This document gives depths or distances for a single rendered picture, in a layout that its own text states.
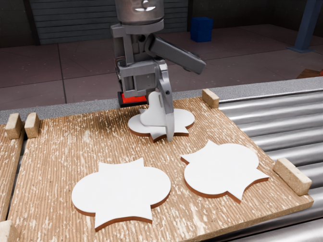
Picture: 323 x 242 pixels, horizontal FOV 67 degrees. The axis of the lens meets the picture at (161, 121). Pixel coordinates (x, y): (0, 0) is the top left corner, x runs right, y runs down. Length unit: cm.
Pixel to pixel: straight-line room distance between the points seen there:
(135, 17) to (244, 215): 32
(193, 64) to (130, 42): 12
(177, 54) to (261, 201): 26
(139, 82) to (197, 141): 15
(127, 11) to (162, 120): 18
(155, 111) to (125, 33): 13
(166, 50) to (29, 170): 30
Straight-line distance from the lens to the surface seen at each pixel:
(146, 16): 39
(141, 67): 41
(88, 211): 35
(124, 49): 43
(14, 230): 36
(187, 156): 42
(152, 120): 43
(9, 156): 50
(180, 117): 52
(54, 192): 41
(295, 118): 64
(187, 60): 45
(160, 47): 42
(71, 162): 45
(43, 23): 513
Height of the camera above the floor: 122
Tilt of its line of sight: 32 degrees down
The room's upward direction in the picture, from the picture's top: straight up
